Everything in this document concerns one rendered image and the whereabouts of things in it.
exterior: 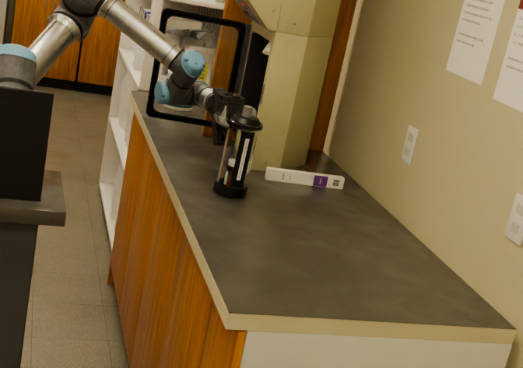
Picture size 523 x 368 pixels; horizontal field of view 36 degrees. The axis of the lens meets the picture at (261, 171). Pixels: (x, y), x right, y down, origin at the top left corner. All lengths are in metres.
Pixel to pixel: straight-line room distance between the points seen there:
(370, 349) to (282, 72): 1.12
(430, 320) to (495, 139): 0.55
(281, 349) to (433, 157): 0.92
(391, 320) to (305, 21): 1.15
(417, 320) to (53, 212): 0.92
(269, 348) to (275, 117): 1.10
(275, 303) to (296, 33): 1.12
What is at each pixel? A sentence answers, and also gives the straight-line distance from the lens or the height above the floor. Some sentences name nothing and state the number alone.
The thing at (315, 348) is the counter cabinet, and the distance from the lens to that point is 1.77.
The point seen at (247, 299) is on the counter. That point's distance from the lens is 1.74.
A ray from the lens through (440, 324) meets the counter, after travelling 1.87.
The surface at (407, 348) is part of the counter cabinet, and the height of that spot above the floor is 0.88.
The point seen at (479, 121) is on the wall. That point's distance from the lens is 2.24.
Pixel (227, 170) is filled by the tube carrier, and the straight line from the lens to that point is 2.33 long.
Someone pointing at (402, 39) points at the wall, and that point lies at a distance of 2.72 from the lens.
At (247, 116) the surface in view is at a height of 1.19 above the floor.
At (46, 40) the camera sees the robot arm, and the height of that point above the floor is 1.28.
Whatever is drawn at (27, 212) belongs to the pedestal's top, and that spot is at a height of 0.93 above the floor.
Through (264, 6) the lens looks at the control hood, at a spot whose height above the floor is 1.48.
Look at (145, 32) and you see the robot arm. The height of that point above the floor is 1.35.
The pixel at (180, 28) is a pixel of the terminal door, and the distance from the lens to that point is 2.88.
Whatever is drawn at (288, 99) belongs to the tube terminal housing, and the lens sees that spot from 2.65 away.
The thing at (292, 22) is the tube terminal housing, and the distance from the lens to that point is 2.60.
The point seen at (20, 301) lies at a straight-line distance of 2.22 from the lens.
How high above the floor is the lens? 1.68
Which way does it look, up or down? 16 degrees down
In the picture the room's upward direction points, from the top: 12 degrees clockwise
